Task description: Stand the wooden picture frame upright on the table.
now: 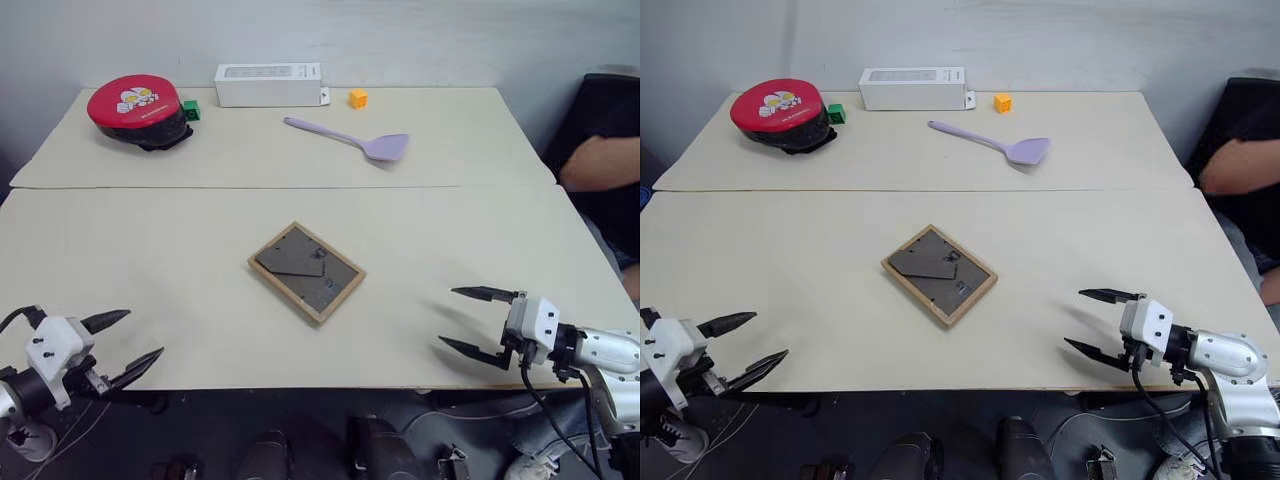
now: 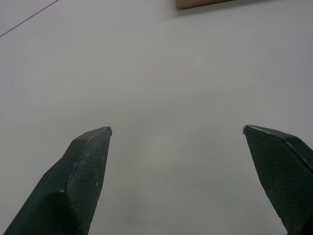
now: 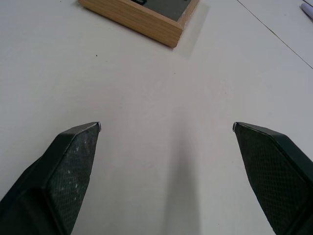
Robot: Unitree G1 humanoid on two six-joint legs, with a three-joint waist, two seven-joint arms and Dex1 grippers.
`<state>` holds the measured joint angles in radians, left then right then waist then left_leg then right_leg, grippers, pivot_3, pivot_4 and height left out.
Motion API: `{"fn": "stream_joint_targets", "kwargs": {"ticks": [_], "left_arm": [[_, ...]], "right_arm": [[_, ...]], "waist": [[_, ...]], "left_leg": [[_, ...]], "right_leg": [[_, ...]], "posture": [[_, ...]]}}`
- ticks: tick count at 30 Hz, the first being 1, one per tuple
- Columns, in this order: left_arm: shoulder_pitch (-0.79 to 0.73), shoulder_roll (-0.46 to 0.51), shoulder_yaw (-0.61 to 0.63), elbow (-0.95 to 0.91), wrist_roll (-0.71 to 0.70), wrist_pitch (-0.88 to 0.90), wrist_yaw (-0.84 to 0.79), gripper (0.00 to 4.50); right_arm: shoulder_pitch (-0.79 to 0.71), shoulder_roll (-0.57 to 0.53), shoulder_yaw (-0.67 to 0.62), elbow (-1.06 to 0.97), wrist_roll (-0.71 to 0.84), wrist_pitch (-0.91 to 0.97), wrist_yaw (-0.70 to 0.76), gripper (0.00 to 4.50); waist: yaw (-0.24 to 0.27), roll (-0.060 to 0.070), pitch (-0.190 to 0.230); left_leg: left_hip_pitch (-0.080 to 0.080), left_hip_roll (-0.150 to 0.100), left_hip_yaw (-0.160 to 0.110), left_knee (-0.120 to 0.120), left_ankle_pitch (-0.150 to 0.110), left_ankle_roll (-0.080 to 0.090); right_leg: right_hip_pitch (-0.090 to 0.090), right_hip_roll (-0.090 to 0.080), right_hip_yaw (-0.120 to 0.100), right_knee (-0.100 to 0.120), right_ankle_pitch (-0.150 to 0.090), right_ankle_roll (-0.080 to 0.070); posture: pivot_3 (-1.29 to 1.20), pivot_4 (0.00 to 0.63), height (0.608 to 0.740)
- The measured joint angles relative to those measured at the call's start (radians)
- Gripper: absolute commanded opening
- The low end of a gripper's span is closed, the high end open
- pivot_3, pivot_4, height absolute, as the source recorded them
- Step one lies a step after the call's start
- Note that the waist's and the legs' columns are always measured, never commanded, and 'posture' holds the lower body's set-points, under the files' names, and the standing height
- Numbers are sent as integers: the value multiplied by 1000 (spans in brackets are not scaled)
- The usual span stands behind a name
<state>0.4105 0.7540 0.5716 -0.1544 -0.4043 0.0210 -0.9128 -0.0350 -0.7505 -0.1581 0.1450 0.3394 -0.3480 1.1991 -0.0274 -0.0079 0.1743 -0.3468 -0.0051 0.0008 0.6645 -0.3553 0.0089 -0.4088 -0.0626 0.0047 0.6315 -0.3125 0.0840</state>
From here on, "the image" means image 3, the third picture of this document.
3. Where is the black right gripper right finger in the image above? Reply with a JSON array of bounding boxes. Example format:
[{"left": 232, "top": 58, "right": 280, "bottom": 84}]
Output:
[{"left": 232, "top": 121, "right": 313, "bottom": 235}]

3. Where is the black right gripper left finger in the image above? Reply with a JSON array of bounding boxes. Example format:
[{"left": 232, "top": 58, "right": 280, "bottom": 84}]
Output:
[{"left": 0, "top": 121, "right": 102, "bottom": 235}]

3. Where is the white pen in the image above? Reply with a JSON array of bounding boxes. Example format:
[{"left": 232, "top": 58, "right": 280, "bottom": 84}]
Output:
[{"left": 300, "top": 2, "right": 313, "bottom": 16}]

